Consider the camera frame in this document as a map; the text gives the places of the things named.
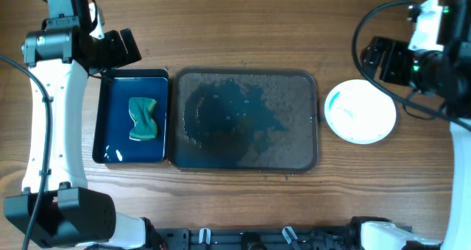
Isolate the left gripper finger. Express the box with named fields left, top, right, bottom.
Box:
left=105, top=30, right=127, bottom=67
left=120, top=28, right=142, bottom=65

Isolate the green yellow sponge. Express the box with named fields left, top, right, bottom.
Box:
left=129, top=97, right=158, bottom=141

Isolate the white plate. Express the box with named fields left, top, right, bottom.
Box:
left=324, top=79, right=397, bottom=145

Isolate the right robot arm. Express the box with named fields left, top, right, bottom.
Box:
left=351, top=0, right=470, bottom=249

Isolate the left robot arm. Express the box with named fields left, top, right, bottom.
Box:
left=4, top=0, right=152, bottom=249

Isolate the small black water tray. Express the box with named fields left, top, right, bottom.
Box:
left=92, top=69, right=169, bottom=164

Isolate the large dark serving tray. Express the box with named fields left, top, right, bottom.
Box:
left=167, top=68, right=320, bottom=174

